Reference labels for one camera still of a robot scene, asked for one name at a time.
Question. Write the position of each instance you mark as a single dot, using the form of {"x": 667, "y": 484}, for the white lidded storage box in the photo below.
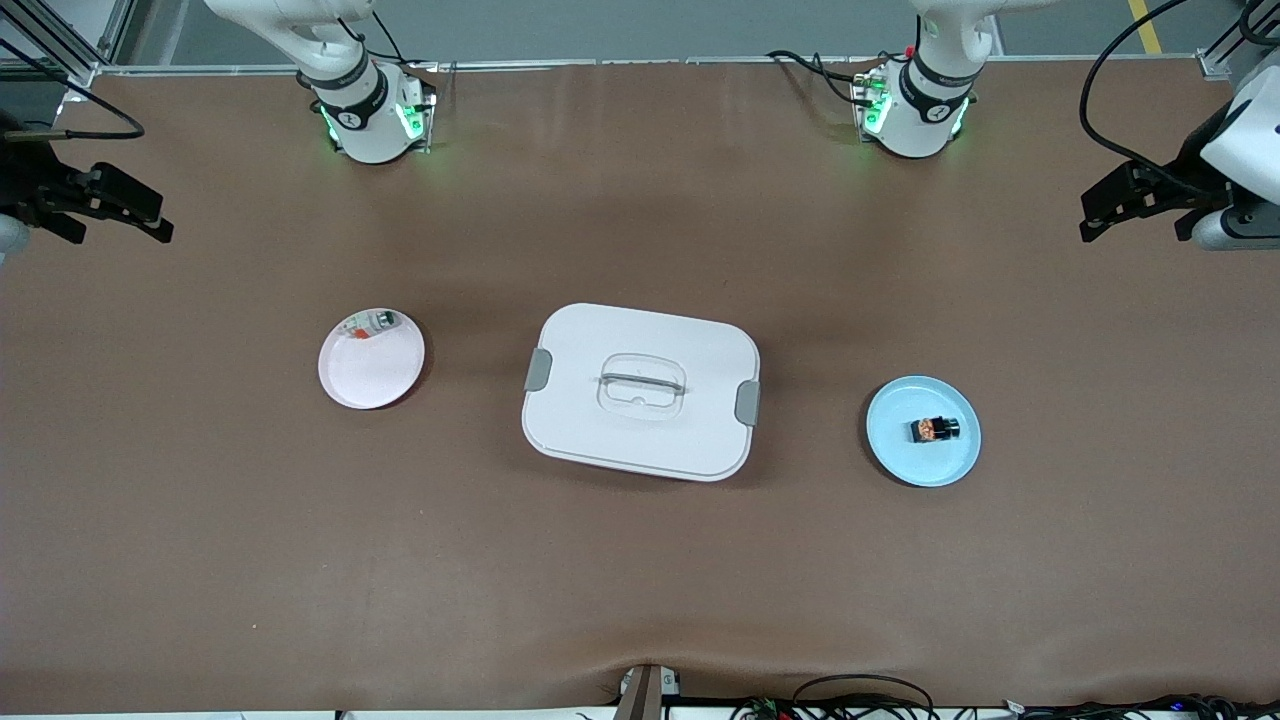
{"x": 640, "y": 440}

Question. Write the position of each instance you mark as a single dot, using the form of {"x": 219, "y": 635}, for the aluminium frame profile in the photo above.
{"x": 60, "y": 50}
{"x": 1225, "y": 50}

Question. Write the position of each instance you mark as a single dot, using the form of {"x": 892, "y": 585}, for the pink round plate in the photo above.
{"x": 372, "y": 365}

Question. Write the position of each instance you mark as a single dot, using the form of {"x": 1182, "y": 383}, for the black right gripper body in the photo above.
{"x": 22, "y": 180}

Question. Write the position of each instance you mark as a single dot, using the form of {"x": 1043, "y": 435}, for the blue round plate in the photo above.
{"x": 925, "y": 460}

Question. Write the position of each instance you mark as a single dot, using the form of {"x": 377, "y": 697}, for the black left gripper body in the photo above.
{"x": 1187, "y": 166}

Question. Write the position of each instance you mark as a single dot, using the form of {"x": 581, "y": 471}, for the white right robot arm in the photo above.
{"x": 370, "y": 130}

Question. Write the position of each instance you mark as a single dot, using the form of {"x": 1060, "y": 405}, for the camera mount post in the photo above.
{"x": 642, "y": 695}

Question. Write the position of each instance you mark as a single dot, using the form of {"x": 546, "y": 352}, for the grey box latch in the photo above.
{"x": 747, "y": 402}
{"x": 538, "y": 370}

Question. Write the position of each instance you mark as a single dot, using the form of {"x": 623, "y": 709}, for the green white push button switch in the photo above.
{"x": 372, "y": 324}

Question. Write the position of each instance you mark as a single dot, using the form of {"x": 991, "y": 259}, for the black orange switch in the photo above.
{"x": 935, "y": 431}

